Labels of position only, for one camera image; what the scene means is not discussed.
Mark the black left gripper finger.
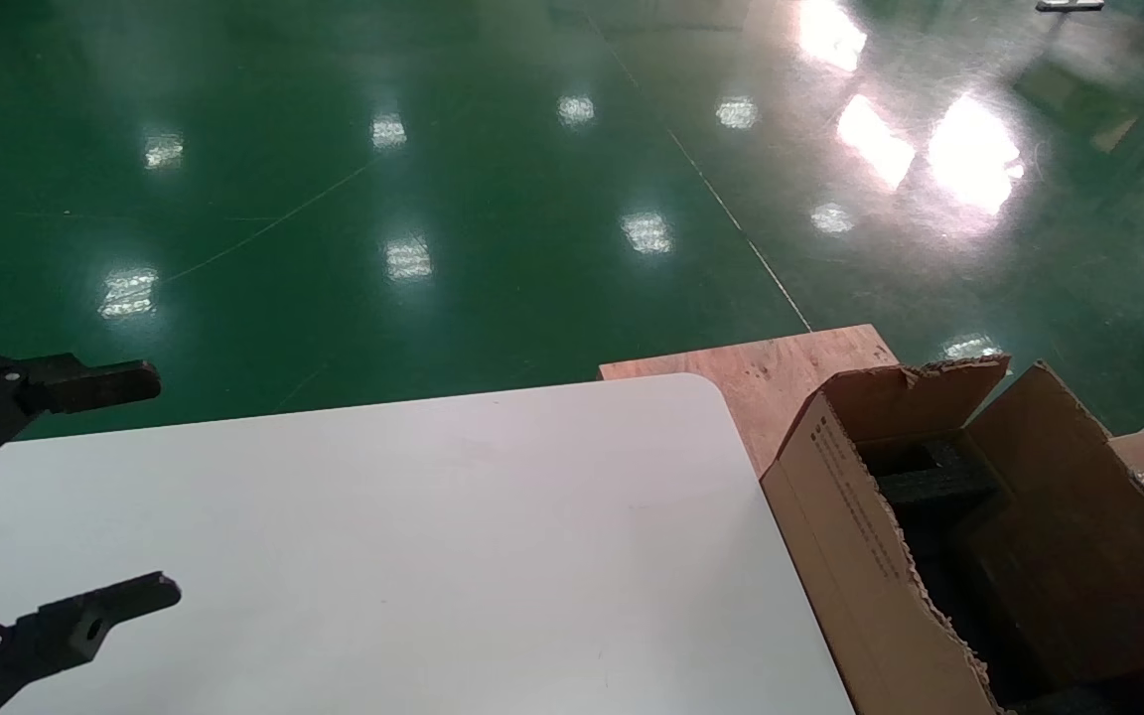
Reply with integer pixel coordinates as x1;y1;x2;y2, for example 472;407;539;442
0;350;163;491
0;573;182;715

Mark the big open cardboard box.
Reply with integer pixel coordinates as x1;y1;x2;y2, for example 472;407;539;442
761;355;1144;715

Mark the black foam block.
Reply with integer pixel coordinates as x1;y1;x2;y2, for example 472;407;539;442
875;437;1002;509

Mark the plywood board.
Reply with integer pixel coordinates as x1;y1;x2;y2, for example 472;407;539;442
600;325;901;478

